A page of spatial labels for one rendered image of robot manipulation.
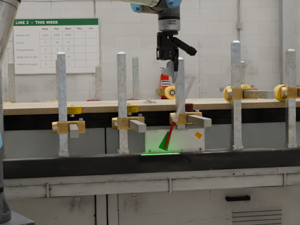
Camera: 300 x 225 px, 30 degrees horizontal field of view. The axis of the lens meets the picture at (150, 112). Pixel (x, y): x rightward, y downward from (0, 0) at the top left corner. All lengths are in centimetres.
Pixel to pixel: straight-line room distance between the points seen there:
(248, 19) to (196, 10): 91
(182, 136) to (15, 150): 76
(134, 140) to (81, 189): 37
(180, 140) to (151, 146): 13
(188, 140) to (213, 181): 22
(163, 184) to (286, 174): 56
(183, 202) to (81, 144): 56
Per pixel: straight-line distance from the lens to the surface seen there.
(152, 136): 238
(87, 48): 951
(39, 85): 958
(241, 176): 253
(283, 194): 286
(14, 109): 251
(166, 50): 229
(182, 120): 239
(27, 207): 266
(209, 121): 213
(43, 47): 957
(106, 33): 955
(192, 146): 241
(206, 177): 247
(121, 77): 236
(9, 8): 193
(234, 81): 245
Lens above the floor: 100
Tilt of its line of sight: 3 degrees down
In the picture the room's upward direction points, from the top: 1 degrees counter-clockwise
